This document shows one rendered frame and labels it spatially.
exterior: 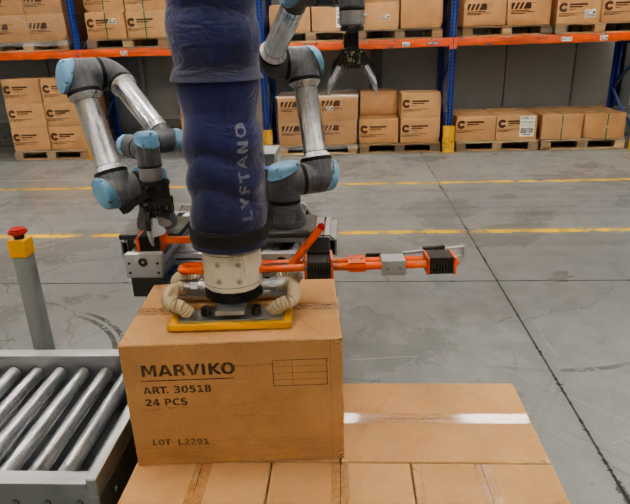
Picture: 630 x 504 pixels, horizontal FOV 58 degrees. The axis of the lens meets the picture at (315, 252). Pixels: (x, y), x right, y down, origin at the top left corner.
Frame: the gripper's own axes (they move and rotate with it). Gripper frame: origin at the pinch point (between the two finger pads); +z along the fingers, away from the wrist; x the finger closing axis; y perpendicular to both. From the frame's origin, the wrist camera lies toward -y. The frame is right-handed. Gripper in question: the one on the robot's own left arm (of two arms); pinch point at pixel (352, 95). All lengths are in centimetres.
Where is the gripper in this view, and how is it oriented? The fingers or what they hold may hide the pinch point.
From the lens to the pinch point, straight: 184.3
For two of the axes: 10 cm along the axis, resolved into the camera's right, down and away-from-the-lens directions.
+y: -0.6, 3.6, -9.3
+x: 10.0, -0.1, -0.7
